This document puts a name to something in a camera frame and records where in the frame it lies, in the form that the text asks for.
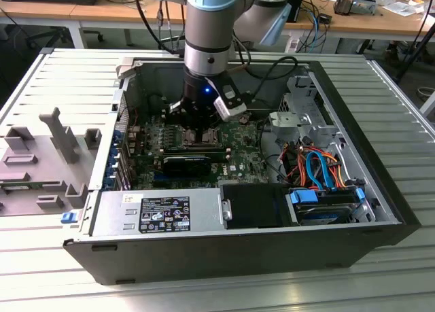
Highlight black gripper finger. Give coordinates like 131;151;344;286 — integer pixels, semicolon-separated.
201;105;224;144
169;100;203;144

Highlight silver green CPU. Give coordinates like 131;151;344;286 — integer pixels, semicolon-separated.
190;128;211;144

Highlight CPU socket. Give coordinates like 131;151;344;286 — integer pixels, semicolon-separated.
182;124;221;148

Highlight black case fan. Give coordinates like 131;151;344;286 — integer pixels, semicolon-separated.
147;93;170;114

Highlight green RAM stick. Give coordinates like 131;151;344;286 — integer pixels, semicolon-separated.
0;181;44;192
163;148;228;160

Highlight green motherboard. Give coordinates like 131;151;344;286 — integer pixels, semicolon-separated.
127;109;273;190

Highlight black graphics card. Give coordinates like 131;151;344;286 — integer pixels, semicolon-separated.
162;155;212;177

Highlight blue expansion card latch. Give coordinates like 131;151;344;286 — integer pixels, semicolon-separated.
107;127;124;191

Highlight pale blue teach pendant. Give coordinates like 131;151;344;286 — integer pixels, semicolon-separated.
260;3;293;47

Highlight white power strip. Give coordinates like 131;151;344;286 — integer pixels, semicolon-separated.
284;33;300;53

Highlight silver drive cage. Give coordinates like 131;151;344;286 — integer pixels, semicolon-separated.
275;66;344;150

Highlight wooden desk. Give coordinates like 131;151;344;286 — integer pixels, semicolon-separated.
0;0;435;51

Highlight silver power supply unit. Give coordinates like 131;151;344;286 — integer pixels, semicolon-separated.
88;188;227;237

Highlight blue disk carrier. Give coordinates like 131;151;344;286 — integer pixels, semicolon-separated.
288;186;367;211

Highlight black upright box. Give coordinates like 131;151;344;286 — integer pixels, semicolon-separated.
287;0;306;23

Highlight black PC case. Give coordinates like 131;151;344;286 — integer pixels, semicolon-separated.
63;55;422;286

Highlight grey parts rack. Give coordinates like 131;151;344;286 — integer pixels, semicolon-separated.
0;107;103;218

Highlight hard disk drive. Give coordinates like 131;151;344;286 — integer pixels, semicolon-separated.
294;203;353;227

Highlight metal heat sink cooler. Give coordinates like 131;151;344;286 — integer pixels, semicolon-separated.
332;0;355;16

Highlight grey desktop device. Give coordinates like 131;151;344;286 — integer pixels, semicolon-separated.
353;0;377;16

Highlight white paper sheets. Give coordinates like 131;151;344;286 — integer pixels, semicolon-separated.
382;0;425;18

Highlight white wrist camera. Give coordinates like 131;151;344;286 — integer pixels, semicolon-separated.
212;82;249;122

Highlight silver round bracket plate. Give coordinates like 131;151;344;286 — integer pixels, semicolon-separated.
268;110;312;136

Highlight black camera cable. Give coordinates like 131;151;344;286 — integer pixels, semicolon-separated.
243;55;300;104

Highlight orange wire bundle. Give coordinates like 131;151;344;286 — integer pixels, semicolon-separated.
285;145;348;190

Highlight blue flat wire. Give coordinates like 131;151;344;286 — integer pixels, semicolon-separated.
304;148;339;192

